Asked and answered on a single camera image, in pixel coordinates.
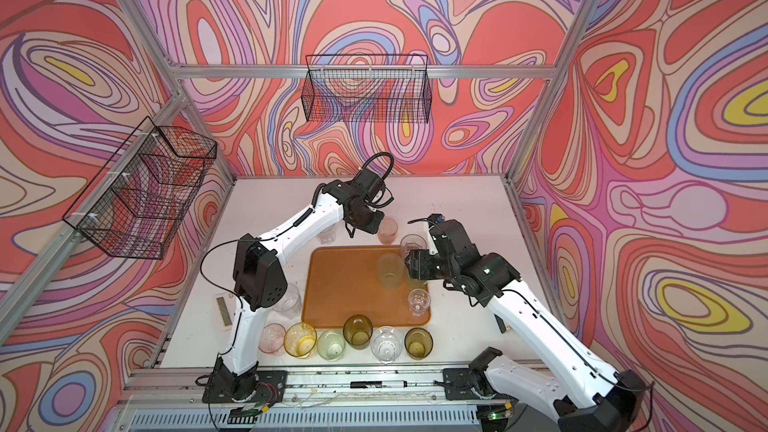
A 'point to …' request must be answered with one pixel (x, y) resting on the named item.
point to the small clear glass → (419, 301)
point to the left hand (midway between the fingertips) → (379, 223)
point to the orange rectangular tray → (340, 281)
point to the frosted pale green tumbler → (390, 268)
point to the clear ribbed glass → (410, 243)
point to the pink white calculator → (226, 310)
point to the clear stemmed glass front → (386, 343)
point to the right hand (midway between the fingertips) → (420, 267)
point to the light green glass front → (331, 345)
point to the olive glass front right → (418, 343)
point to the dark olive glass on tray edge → (357, 331)
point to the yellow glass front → (299, 340)
